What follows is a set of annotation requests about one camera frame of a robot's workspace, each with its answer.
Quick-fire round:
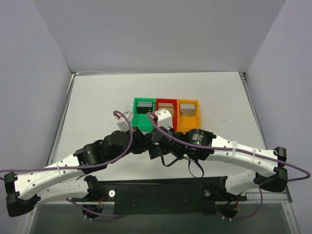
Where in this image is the red plastic bin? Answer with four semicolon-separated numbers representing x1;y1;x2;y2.
155;98;177;131

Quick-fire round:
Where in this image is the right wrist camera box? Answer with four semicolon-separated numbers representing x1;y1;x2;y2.
152;109;173;130

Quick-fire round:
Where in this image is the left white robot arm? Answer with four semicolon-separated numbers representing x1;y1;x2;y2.
4;127;152;217

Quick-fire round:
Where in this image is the aluminium frame rail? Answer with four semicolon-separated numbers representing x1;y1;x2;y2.
45;71;104;166

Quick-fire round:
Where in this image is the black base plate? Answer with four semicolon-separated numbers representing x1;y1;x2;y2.
73;176;247;215

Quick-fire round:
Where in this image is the orange plastic bin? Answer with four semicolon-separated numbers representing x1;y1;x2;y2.
177;99;201;133

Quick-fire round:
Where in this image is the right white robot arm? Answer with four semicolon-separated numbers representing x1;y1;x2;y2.
147;128;288;195

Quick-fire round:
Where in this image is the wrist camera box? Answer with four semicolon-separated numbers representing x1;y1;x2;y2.
152;109;173;130
115;111;134;132

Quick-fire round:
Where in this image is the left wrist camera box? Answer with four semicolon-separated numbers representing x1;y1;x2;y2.
115;111;134;132

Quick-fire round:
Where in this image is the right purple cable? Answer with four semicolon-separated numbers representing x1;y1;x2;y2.
146;112;312;221

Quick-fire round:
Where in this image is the black leather card holder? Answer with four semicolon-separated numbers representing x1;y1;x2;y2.
146;131;169;159

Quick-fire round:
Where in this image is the black card stack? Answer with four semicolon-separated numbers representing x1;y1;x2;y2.
136;101;154;114

